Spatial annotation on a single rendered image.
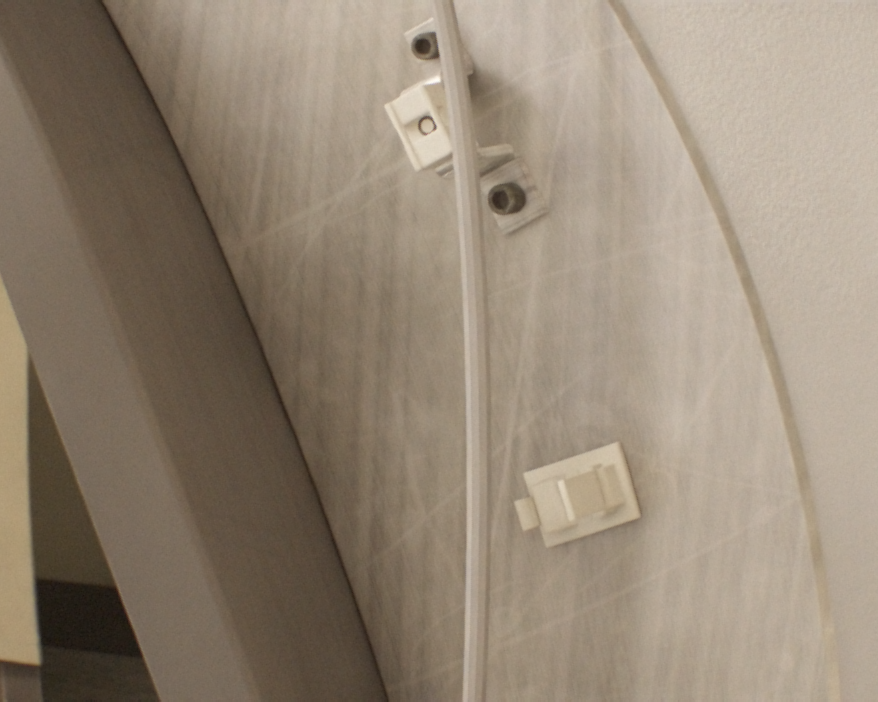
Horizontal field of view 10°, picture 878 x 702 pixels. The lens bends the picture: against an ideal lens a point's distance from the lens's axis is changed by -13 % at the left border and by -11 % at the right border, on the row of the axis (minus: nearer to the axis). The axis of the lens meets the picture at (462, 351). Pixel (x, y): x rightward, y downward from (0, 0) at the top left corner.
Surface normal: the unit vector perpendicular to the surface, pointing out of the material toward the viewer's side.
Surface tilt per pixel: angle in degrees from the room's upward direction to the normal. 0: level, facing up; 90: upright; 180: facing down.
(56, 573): 90
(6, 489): 90
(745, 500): 90
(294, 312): 90
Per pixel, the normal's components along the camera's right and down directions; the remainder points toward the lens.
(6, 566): 0.17, 0.18
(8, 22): 0.67, -0.57
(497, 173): -0.50, 0.12
